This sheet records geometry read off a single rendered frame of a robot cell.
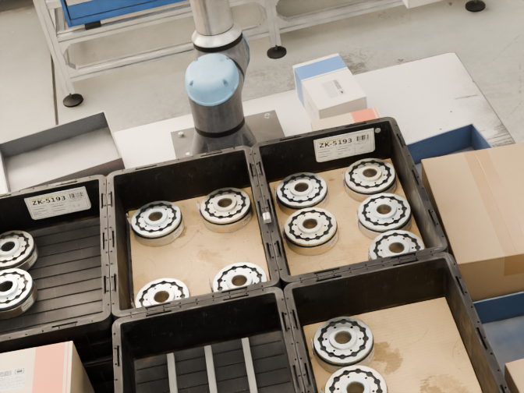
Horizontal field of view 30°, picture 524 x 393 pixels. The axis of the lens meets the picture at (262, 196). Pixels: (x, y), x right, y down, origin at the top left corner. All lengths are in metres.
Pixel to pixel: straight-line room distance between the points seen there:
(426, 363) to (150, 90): 2.39
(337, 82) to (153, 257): 0.70
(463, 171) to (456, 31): 2.00
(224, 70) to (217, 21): 0.12
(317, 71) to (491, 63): 1.45
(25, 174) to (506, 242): 1.14
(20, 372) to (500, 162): 1.00
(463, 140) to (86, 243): 0.88
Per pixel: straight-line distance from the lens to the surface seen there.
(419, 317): 1.74
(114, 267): 1.78
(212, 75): 2.11
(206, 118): 2.13
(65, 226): 2.06
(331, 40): 3.93
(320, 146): 1.99
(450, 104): 2.40
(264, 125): 2.32
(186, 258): 1.90
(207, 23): 2.18
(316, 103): 2.29
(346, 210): 1.94
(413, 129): 2.33
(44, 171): 2.34
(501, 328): 1.89
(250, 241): 1.91
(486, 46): 3.84
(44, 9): 3.66
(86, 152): 2.35
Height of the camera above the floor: 2.16
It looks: 42 degrees down
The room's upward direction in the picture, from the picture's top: 11 degrees counter-clockwise
